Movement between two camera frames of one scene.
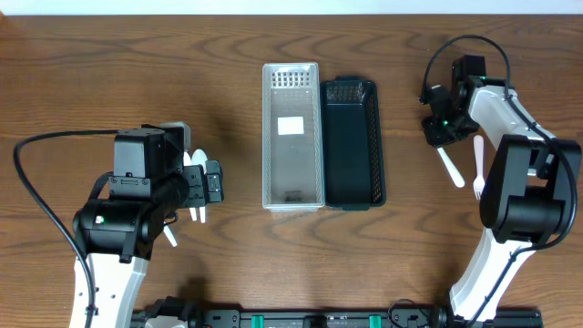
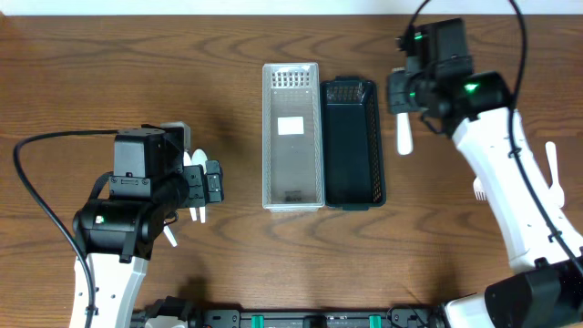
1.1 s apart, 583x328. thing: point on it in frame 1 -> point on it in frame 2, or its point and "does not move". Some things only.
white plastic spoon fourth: (199, 158) does not move
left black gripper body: (197, 185) does not move
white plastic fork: (454, 172) -> (404, 134)
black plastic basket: (352, 153) does not move
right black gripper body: (449, 126) -> (412, 94)
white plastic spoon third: (188, 161) does not move
